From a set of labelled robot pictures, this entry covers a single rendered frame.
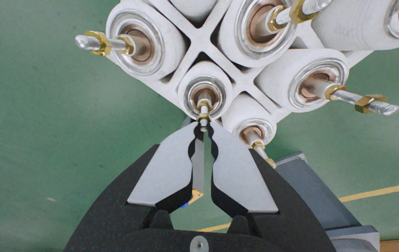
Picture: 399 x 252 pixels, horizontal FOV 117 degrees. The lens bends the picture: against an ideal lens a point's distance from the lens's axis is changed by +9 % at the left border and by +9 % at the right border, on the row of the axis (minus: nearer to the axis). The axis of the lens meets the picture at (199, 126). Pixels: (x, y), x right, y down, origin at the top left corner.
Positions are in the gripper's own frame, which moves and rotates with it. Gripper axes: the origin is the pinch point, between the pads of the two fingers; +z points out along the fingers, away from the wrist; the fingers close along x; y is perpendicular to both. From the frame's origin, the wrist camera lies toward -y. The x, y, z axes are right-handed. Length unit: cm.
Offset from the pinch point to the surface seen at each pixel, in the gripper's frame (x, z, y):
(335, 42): 20.6, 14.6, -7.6
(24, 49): -60, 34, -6
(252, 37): 5.8, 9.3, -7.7
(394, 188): 107, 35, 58
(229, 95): 4.0, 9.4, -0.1
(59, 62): -51, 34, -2
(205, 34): -0.4, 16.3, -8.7
